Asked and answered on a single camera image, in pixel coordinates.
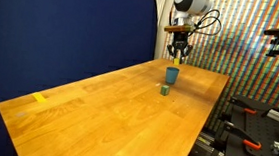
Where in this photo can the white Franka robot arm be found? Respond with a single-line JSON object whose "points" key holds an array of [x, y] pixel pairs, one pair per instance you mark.
{"points": [[192, 2]]}

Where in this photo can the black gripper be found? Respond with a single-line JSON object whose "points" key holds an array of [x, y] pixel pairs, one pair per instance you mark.
{"points": [[180, 39]]}

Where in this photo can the green wooden block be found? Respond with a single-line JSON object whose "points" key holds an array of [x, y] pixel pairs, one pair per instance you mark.
{"points": [[165, 90]]}

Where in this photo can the yellow tape strip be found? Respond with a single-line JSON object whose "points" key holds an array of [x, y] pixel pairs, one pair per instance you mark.
{"points": [[39, 97]]}

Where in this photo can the colourful striped wall panel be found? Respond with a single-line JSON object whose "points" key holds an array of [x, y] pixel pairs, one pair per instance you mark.
{"points": [[245, 56]]}

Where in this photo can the blue plastic cup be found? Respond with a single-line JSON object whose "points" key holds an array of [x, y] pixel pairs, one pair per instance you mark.
{"points": [[172, 75]]}

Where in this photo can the dark blue fabric backdrop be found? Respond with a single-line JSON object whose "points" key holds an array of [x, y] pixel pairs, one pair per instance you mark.
{"points": [[66, 32]]}

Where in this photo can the brown wrist camera bar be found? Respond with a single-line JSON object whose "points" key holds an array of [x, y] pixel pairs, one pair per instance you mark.
{"points": [[179, 28]]}

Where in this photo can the yellow wooden block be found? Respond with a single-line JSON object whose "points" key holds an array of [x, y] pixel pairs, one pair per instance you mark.
{"points": [[176, 61]]}

